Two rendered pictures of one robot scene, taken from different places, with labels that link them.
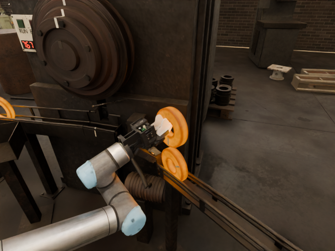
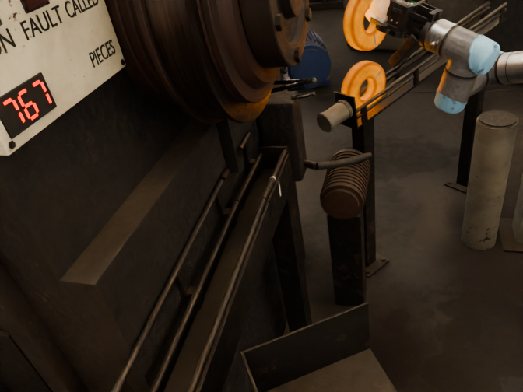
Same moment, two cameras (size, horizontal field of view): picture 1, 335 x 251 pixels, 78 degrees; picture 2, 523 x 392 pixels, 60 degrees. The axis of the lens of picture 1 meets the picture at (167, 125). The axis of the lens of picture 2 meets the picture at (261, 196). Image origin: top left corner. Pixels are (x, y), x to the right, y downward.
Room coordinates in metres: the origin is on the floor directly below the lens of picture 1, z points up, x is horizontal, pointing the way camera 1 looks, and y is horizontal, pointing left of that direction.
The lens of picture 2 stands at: (0.90, 1.24, 1.27)
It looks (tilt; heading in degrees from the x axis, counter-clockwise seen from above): 35 degrees down; 276
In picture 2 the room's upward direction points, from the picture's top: 11 degrees counter-clockwise
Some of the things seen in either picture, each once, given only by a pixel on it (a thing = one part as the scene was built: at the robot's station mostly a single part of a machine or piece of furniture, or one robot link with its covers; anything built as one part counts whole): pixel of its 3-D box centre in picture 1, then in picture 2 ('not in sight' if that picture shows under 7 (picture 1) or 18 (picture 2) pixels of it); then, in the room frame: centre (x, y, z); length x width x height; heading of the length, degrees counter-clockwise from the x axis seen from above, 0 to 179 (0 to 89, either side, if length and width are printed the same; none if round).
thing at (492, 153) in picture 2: not in sight; (486, 184); (0.24, -0.07, 0.26); 0.12 x 0.12 x 0.52
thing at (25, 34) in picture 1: (38, 34); (42, 34); (1.18, 0.68, 1.15); 0.26 x 0.02 x 0.18; 74
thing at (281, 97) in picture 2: (138, 135); (282, 138); (0.92, 0.15, 0.68); 0.11 x 0.08 x 0.24; 164
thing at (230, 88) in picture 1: (193, 86); not in sight; (2.81, -0.36, 0.22); 1.20 x 0.81 x 0.44; 72
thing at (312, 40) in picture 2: not in sight; (303, 57); (0.74, -1.89, 0.17); 0.57 x 0.31 x 0.34; 94
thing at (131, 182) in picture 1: (149, 210); (349, 233); (0.75, 0.11, 0.27); 0.22 x 0.13 x 0.53; 74
